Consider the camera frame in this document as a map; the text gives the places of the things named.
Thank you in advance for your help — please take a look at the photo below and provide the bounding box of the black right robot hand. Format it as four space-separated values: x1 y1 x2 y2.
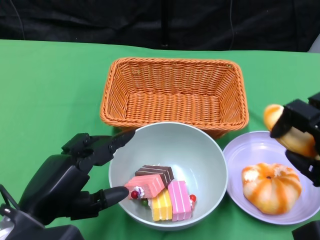
269 92 320 187

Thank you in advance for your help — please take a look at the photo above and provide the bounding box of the brown chocolate cake slice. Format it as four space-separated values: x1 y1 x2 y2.
134 164 175 188

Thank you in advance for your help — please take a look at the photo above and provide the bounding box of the pink striped cake slice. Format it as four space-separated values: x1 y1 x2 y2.
167 180 194 223

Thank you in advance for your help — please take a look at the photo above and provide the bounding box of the thin hanging cable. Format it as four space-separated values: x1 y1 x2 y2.
228 0 237 51
12 0 27 41

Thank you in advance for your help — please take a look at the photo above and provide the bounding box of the pale green ceramic bowl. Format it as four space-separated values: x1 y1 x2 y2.
108 121 229 232

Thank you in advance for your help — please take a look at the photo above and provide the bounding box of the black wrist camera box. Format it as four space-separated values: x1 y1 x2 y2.
291 221 320 240
0 203 85 240

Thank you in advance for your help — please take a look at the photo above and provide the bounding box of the green tablecloth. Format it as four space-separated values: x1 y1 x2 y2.
0 38 320 240

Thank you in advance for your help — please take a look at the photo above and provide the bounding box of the salmon pink cake with cream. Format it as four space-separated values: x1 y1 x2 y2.
124 174 166 201

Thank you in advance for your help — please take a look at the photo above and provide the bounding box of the long striped bread roll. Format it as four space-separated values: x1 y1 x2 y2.
263 103 320 161

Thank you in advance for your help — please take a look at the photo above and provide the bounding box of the lilac round plate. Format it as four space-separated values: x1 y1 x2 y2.
222 130 320 223

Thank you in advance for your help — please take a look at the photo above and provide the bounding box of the round pumpkin-shaped bread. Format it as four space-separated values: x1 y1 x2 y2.
241 162 303 215

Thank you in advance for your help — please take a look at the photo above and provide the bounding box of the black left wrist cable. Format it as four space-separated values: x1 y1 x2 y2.
0 184 21 214

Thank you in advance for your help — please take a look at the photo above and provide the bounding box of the orange wicker basket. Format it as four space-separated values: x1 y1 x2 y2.
99 56 251 140

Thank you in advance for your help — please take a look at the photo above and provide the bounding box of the yellow layered cake slice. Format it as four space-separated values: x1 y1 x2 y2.
149 188 173 223

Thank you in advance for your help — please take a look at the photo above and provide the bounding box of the black backdrop curtain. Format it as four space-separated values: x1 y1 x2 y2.
0 0 320 54

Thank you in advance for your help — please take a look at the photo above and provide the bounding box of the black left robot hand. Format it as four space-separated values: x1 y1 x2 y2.
18 129 137 227

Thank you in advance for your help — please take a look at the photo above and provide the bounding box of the pale grey object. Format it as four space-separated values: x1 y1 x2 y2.
307 36 320 54

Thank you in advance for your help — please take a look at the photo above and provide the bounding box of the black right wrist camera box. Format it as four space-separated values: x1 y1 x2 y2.
291 221 320 240

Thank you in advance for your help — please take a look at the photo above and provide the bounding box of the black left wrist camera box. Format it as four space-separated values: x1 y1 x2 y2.
0 203 85 240

